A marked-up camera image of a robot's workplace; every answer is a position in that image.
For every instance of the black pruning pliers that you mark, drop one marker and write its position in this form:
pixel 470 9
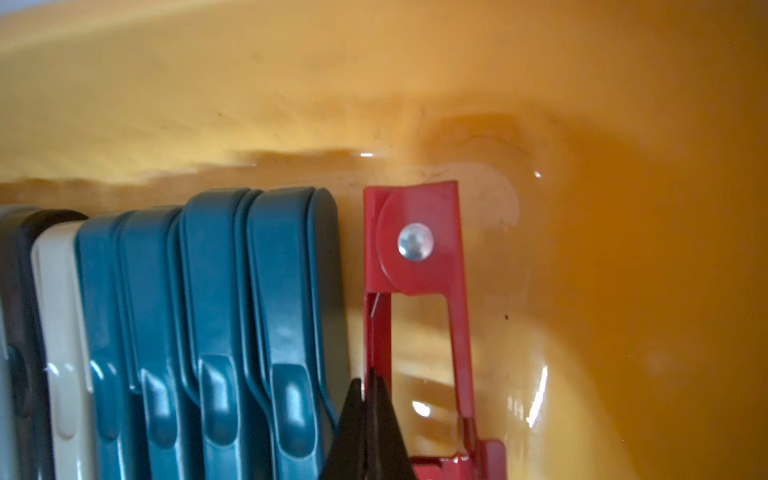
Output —
pixel 30 420

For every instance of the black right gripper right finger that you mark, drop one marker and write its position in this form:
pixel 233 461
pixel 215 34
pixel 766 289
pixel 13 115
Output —
pixel 386 456

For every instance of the yellow storage tray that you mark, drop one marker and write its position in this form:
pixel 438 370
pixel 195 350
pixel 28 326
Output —
pixel 611 158

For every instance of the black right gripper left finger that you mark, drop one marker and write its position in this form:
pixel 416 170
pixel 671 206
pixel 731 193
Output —
pixel 347 457

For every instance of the teal pruning pliers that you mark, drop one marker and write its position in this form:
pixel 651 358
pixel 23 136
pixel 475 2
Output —
pixel 121 441

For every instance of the beige pruning pliers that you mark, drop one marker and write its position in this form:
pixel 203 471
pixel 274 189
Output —
pixel 70 386

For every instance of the red pruning pliers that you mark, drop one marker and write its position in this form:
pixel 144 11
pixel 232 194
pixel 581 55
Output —
pixel 413 246

